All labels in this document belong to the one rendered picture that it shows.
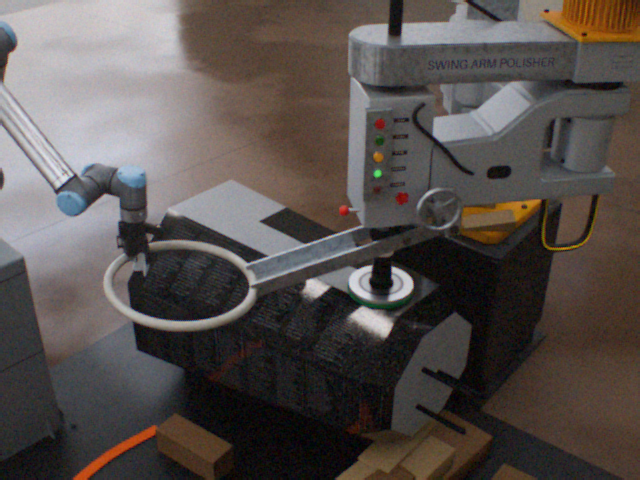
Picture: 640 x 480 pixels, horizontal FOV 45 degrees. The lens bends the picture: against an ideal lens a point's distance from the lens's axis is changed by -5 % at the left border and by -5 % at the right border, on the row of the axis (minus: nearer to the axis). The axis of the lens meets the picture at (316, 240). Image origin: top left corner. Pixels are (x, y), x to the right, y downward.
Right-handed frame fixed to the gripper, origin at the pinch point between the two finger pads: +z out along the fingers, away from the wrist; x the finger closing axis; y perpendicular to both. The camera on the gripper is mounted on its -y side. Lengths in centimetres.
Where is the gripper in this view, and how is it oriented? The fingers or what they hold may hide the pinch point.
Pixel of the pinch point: (142, 268)
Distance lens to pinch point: 277.1
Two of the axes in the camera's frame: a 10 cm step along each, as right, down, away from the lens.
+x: 6.6, 4.1, -6.3
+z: -0.6, 8.7, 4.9
